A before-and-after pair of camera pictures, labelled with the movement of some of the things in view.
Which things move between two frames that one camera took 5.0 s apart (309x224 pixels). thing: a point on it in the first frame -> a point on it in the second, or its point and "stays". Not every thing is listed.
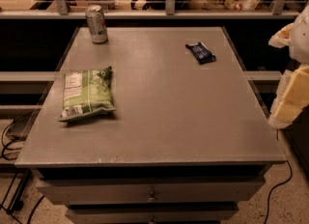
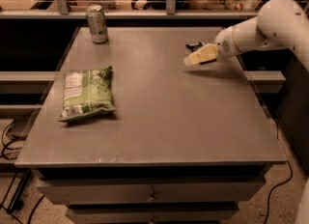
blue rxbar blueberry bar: [203, 54] stays
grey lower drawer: [151, 213] stays
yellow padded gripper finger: [291, 97] -> [226, 46]
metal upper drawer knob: [152, 198] stays
